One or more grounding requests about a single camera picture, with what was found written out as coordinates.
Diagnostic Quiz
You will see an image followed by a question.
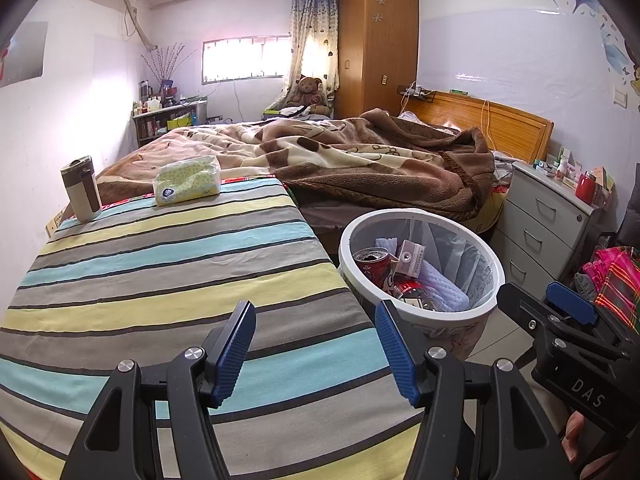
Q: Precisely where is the patterned curtain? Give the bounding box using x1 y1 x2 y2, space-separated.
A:
280 0 342 106

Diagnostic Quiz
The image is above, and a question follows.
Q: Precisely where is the wooden wardrobe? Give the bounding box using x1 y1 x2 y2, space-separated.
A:
334 0 420 120

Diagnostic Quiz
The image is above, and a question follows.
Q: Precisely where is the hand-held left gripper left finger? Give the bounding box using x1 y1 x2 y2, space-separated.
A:
60 300 258 480

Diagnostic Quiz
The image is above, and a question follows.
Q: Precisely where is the grey drawer dresser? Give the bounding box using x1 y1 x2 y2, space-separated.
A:
492 161 603 301

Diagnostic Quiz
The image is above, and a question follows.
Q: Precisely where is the yellow bed mattress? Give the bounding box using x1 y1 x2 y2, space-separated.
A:
465 185 508 235

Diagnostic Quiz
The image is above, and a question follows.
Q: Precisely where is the group of small medicine boxes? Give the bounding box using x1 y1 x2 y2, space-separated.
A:
532 146 583 186

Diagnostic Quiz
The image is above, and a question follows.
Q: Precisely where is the pink plaid cloth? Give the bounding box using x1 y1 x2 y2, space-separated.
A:
575 246 640 333

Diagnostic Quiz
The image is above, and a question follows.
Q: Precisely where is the vase of bare branches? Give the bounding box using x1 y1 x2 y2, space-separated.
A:
141 44 198 86

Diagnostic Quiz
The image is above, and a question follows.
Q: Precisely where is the shelf with bottles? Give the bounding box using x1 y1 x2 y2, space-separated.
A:
132 100 208 148

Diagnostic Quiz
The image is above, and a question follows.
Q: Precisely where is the clear bottle with red label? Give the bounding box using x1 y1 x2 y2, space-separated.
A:
389 280 426 308

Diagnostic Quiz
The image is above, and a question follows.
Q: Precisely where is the black rack with power strip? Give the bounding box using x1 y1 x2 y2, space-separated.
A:
397 85 436 101

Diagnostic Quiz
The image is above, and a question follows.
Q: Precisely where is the grey wall board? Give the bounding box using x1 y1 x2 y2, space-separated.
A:
0 21 49 86

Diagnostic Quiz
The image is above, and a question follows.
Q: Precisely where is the small green and white box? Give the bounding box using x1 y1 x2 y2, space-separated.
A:
392 240 428 278

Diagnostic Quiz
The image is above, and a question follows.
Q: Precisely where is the white trash bin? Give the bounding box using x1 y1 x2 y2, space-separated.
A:
338 208 506 361

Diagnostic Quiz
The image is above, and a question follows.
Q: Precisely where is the wooden bed headboard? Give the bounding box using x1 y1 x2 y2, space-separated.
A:
417 91 555 163

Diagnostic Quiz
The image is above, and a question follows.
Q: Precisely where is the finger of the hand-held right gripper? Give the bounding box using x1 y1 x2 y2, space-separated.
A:
497 282 566 356
545 281 630 346

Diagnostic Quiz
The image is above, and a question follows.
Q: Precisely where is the striped tablecloth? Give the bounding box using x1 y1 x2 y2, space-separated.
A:
0 176 436 480

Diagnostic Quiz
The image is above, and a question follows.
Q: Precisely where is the clear plastic bin liner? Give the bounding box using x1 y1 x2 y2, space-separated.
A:
350 215 501 356

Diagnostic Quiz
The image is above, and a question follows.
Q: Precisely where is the red drink can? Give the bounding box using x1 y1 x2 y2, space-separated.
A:
352 246 396 291

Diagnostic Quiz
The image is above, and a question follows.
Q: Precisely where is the brown teddy bear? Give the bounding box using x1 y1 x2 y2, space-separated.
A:
285 76 331 111

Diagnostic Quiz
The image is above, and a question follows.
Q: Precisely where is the green tissue pack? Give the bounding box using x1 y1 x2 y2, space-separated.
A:
152 155 222 206

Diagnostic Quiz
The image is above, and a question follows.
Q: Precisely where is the brown and cream thermos mug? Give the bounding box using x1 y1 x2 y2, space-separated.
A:
60 155 103 222

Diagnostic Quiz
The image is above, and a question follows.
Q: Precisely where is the brown patterned blanket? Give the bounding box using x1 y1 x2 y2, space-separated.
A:
97 109 496 211

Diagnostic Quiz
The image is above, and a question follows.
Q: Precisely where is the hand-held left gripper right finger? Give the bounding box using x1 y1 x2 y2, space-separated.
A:
375 299 566 480

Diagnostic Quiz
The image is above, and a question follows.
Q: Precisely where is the barred window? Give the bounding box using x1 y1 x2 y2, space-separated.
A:
201 37 293 85

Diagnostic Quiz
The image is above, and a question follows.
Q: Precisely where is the white air conditioner pipe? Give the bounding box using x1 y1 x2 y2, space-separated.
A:
122 0 161 53

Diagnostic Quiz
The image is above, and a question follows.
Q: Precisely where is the yellow charging cable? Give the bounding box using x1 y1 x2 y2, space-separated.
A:
479 99 496 148

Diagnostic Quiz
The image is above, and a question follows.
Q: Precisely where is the person's right hand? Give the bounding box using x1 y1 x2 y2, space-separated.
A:
562 410 601 463

